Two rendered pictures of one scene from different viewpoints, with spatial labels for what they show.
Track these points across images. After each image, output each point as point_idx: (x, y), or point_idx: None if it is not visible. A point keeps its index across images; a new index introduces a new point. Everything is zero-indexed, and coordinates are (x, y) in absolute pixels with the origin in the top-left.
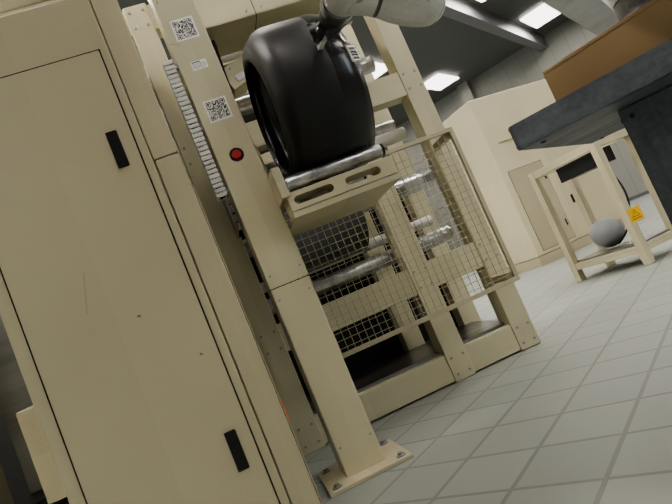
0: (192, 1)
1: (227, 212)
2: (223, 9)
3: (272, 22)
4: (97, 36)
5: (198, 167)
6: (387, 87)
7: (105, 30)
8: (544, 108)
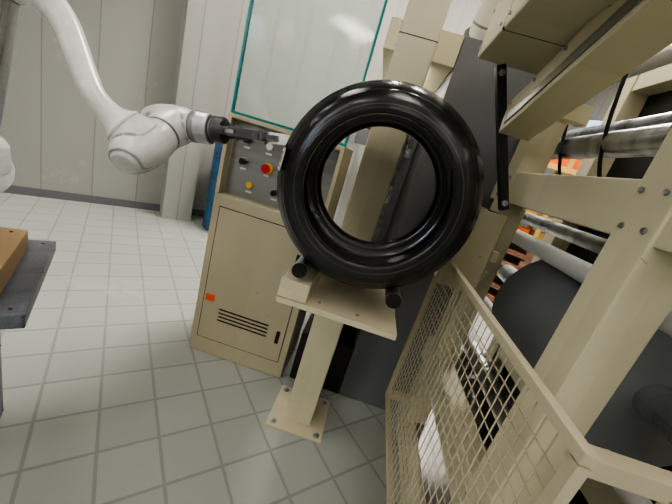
0: (393, 53)
1: None
2: (496, 23)
3: (554, 27)
4: None
5: (497, 200)
6: None
7: None
8: (33, 240)
